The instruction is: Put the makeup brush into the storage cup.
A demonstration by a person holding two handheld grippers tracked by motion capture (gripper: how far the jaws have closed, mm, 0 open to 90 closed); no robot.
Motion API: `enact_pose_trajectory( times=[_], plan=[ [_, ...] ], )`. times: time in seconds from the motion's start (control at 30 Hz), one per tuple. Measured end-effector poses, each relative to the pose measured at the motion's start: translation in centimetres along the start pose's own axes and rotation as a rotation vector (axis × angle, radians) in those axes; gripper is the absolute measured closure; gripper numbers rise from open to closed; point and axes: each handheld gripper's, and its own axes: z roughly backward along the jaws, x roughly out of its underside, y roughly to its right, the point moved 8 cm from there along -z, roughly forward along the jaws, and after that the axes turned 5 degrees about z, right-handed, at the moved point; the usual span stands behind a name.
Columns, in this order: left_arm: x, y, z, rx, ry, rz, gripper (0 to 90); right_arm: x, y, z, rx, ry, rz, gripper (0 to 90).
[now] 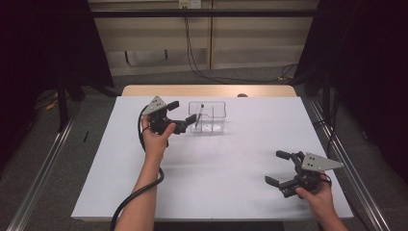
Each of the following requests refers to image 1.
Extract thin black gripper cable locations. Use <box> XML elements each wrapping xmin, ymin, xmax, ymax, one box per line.
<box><xmin>319</xmin><ymin>171</ymin><xmax>333</xmax><ymax>188</ymax></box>

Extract person's left hand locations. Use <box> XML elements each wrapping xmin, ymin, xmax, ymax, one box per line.
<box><xmin>140</xmin><ymin>115</ymin><xmax>177</xmax><ymax>164</ymax></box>

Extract black wall power cable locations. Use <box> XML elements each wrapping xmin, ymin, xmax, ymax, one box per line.
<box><xmin>185</xmin><ymin>7</ymin><xmax>299</xmax><ymax>84</ymax></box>
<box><xmin>184</xmin><ymin>7</ymin><xmax>299</xmax><ymax>85</ymax></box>

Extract black metal stand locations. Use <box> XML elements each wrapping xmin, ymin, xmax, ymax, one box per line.
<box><xmin>57</xmin><ymin>71</ymin><xmax>70</xmax><ymax>132</ymax></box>
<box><xmin>321</xmin><ymin>71</ymin><xmax>332</xmax><ymax>124</ymax></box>

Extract thick black gripper cable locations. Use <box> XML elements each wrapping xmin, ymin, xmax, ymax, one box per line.
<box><xmin>110</xmin><ymin>105</ymin><xmax>166</xmax><ymax>231</ymax></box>

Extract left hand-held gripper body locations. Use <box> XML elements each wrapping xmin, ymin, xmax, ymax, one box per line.
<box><xmin>141</xmin><ymin>95</ymin><xmax>189</xmax><ymax>136</ymax></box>

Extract black metal frame bar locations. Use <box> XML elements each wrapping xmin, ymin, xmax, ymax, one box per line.
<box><xmin>89</xmin><ymin>8</ymin><xmax>319</xmax><ymax>18</ymax></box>

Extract black pen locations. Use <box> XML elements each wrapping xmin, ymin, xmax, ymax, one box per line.
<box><xmin>194</xmin><ymin>102</ymin><xmax>206</xmax><ymax>130</ymax></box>

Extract clear plastic divided container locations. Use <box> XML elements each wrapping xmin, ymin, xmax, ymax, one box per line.
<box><xmin>188</xmin><ymin>100</ymin><xmax>228</xmax><ymax>135</ymax></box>

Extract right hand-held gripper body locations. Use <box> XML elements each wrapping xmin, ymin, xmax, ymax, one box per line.
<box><xmin>278</xmin><ymin>150</ymin><xmax>344</xmax><ymax>199</ymax></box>

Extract aluminium floor rail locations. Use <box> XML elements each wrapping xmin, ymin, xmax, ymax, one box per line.
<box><xmin>6</xmin><ymin>104</ymin><xmax>83</xmax><ymax>231</ymax></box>
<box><xmin>307</xmin><ymin>95</ymin><xmax>392</xmax><ymax>231</ymax></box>

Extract person's right hand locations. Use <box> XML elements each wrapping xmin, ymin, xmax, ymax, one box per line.
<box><xmin>294</xmin><ymin>172</ymin><xmax>339</xmax><ymax>220</ymax></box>

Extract black curtain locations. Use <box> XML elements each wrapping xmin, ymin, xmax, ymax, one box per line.
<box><xmin>0</xmin><ymin>0</ymin><xmax>115</xmax><ymax>107</ymax></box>
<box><xmin>293</xmin><ymin>0</ymin><xmax>408</xmax><ymax>176</ymax></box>

